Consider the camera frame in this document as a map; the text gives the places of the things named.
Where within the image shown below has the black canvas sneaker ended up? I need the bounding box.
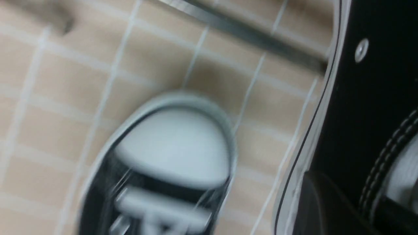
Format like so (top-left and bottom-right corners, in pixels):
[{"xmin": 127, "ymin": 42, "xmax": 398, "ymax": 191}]
[
  {"xmin": 77, "ymin": 90, "xmax": 238, "ymax": 235},
  {"xmin": 272, "ymin": 0, "xmax": 418, "ymax": 235}
]

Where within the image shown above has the silver metal shoe rack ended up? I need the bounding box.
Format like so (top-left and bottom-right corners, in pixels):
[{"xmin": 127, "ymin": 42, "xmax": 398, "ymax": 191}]
[{"xmin": 7, "ymin": 0, "xmax": 328, "ymax": 75}]

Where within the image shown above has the tan checkered floor mat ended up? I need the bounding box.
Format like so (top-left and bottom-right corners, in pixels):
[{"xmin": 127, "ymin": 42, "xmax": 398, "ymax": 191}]
[{"xmin": 0, "ymin": 0, "xmax": 325, "ymax": 235}]

